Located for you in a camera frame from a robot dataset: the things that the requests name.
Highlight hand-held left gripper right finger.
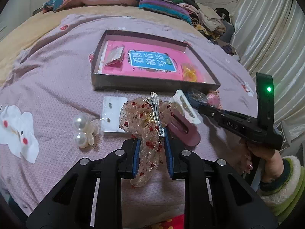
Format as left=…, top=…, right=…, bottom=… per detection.
left=163, top=129, right=279, bottom=229

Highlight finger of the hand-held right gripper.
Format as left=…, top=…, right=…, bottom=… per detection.
left=198, top=104, right=226, bottom=124

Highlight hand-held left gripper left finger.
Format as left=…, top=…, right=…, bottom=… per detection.
left=26, top=138, right=143, bottom=229

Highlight sheer red-dotted bow hair clip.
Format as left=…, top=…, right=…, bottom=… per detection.
left=119, top=92, right=176, bottom=188

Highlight white claw hair clip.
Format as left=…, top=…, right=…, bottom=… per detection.
left=172, top=89, right=202, bottom=125

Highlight shallow grey cardboard box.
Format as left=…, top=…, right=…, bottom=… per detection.
left=91, top=30, right=221, bottom=91

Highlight person's right forearm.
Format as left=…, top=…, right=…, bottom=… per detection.
left=257, top=156, right=303, bottom=223

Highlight person's right hand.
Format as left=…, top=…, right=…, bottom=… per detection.
left=239, top=139, right=285, bottom=185

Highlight pink flower hair accessory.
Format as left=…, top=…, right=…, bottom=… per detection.
left=207, top=90, right=224, bottom=109

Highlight maroon hair clip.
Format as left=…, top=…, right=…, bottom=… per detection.
left=166, top=110, right=201, bottom=147

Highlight white earring card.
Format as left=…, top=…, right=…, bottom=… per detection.
left=101, top=96, right=129, bottom=137

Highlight pearl hair clip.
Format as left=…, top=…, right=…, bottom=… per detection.
left=72, top=114, right=100, bottom=149

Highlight red printed cloth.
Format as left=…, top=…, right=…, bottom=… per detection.
left=154, top=214, right=187, bottom=229

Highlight pink book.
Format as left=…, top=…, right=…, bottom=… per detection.
left=99, top=40, right=206, bottom=83

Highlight pile of clothes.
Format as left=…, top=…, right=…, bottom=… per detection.
left=173, top=0, right=237, bottom=41

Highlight cream pleated curtain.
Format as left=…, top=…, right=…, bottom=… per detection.
left=228, top=0, right=305, bottom=135

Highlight small clear plastic packet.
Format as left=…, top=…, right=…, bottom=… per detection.
left=104, top=46, right=125, bottom=66

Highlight striped folded blanket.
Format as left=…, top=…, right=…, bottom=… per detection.
left=138, top=0, right=193, bottom=25

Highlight beige bed sheet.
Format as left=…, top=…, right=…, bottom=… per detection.
left=0, top=4, right=208, bottom=87

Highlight white wardrobe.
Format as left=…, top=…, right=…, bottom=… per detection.
left=0, top=0, right=36, bottom=42

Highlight yellow hair ties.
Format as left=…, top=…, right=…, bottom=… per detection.
left=181, top=63, right=199, bottom=82

